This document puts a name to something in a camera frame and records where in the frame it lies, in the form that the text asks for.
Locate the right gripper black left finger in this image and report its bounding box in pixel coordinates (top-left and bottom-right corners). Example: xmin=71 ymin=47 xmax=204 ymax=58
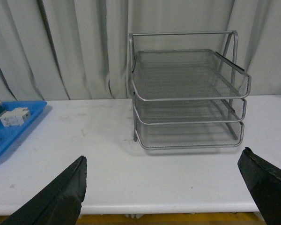
xmin=2 ymin=156 xmax=87 ymax=225

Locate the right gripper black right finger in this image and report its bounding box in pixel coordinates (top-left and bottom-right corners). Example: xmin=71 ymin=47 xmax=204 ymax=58
xmin=237 ymin=147 xmax=281 ymax=225

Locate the silver mesh tray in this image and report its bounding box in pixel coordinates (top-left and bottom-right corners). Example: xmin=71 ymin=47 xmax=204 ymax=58
xmin=133 ymin=98 xmax=247 ymax=125
xmin=134 ymin=121 xmax=244 ymax=150
xmin=131 ymin=49 xmax=251 ymax=101

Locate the blue plastic tray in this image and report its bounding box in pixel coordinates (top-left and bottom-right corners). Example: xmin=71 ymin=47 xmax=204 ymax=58
xmin=0 ymin=101 xmax=47 ymax=157

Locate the grey curtain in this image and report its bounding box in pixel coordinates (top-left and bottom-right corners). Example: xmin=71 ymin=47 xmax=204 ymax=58
xmin=0 ymin=0 xmax=281 ymax=101

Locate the silver metal rack frame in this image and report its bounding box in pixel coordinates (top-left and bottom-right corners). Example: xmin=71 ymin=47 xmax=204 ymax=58
xmin=128 ymin=31 xmax=238 ymax=141

